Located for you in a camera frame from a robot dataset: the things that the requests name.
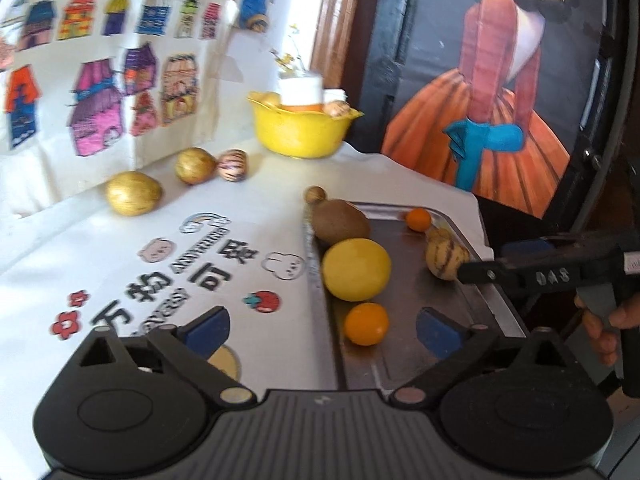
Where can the large yellow round fruit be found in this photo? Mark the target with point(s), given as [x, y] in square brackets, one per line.
[356, 269]

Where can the white printed tablecloth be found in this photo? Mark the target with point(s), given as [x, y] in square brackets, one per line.
[125, 270]

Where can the striped pepino melon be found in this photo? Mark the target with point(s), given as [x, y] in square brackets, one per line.
[232, 162]
[445, 260]

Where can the yellow plastic bowl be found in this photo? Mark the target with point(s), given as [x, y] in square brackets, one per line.
[300, 132]

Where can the small pale yellow fruit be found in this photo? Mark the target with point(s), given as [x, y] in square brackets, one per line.
[270, 100]

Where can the yellow flower sprig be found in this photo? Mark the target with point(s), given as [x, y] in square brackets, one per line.
[287, 55]

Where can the small orange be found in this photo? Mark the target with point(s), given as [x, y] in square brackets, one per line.
[418, 220]
[366, 324]

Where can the metal tray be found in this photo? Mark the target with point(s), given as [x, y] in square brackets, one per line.
[410, 285]

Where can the coloured houses drawing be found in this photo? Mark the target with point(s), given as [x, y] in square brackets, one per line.
[210, 85]

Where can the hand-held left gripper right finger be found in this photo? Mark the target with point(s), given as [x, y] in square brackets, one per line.
[440, 332]

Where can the small brown round nut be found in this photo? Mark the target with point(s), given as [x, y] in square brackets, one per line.
[316, 195]

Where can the green-yellow oval fruit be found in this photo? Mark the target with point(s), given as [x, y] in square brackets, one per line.
[196, 165]
[134, 193]

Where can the brown kiwi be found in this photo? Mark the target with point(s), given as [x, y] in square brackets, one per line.
[340, 220]

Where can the wooden door frame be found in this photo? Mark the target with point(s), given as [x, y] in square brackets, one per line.
[340, 20]

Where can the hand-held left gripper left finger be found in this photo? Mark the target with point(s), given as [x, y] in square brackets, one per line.
[207, 331]

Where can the small striped fruit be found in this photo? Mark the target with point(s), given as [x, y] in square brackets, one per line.
[337, 108]

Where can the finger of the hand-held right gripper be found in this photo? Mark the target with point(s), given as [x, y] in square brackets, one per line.
[525, 277]
[525, 250]

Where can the person's right hand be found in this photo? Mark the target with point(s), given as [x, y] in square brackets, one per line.
[600, 335]

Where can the girl in orange dress poster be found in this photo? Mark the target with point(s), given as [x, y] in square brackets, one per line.
[500, 125]

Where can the small tan round fruit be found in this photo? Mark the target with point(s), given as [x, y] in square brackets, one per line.
[440, 234]

